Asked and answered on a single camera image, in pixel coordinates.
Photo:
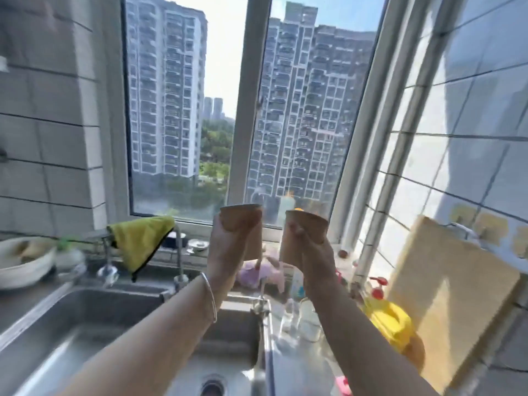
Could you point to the person's left hand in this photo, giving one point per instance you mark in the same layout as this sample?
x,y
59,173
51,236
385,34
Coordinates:
x,y
225,259

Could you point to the person's right hand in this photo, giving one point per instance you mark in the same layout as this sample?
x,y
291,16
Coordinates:
x,y
319,268

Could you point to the person's right thumb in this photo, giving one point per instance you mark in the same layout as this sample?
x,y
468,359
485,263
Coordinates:
x,y
297,233

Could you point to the person's left fingers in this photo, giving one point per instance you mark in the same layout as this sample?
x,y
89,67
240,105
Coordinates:
x,y
218,226

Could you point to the brown paper cup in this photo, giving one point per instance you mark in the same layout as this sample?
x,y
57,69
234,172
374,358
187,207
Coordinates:
x,y
243,218
309,223

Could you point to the person's left forearm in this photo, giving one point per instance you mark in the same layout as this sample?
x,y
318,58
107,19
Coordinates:
x,y
156,338

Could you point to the person's right forearm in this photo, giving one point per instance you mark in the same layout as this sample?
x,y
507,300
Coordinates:
x,y
354,342

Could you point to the small dish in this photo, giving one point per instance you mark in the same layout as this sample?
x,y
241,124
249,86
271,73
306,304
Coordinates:
x,y
198,244

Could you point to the pink plastic bag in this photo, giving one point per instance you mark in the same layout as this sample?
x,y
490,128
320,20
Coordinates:
x,y
268,274

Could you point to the blue and white bottle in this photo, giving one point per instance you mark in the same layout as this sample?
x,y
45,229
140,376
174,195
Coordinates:
x,y
296,284

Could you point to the chrome sink faucet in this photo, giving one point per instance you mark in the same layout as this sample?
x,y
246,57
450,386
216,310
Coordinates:
x,y
179,263

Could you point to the yellow-green cleaning cloth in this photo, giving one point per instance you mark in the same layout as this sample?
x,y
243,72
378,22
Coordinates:
x,y
138,241

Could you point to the small clear glass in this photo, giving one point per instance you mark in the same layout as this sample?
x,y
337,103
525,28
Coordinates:
x,y
288,319

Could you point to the clear glass jar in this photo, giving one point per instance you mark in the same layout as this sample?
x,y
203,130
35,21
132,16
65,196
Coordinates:
x,y
309,323

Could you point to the red pump dispenser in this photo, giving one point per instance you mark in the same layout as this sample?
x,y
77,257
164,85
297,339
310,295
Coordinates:
x,y
377,286

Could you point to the white vertical pipe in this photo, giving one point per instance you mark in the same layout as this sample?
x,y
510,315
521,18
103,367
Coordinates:
x,y
396,160

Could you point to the yellow plastic bottle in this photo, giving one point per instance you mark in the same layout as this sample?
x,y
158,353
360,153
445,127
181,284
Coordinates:
x,y
390,321

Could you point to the green scrubber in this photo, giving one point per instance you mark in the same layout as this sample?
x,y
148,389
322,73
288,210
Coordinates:
x,y
68,245

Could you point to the pink plastic item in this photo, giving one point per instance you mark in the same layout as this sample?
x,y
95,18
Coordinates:
x,y
343,386

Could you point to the wooden cutting board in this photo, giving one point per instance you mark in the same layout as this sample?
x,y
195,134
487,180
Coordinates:
x,y
449,292

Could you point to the stainless steel sink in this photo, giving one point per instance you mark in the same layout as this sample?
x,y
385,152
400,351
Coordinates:
x,y
74,321

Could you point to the white bowl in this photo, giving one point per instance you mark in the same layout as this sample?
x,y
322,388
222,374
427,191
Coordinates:
x,y
24,270

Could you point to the white window frame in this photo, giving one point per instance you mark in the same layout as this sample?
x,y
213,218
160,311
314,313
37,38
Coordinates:
x,y
243,119

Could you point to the chrome wall tap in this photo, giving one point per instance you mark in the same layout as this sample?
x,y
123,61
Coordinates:
x,y
108,263

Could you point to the yellowish wall hook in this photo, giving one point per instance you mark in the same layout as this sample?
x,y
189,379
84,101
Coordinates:
x,y
463,215
491,228

